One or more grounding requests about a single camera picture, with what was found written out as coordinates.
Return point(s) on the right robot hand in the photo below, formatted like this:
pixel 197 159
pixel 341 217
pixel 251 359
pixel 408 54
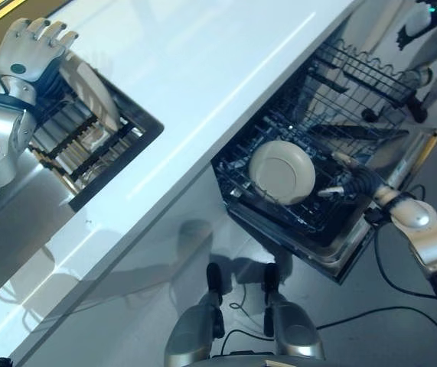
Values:
pixel 361 181

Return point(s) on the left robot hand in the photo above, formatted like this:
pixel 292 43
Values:
pixel 23 49

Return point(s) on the cream plate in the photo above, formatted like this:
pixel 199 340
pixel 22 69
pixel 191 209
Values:
pixel 93 93
pixel 281 172

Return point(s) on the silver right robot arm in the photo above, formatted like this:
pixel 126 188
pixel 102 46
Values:
pixel 428 244

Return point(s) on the steel dishwasher door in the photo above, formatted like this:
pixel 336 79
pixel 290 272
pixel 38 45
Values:
pixel 356 244

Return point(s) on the yellow panel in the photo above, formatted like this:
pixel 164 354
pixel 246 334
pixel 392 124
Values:
pixel 0 11

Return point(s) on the black slatted sink rack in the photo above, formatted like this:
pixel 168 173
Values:
pixel 88 147

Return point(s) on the dark-rimmed kitchen sink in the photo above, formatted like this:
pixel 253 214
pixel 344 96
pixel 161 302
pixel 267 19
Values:
pixel 141 126

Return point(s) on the silver right robot leg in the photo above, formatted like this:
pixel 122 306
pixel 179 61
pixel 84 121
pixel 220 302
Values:
pixel 291 325

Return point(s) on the silver robot leg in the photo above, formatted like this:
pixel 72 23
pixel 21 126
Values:
pixel 291 325
pixel 195 329

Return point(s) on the silver left robot leg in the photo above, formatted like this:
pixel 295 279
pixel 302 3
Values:
pixel 195 329

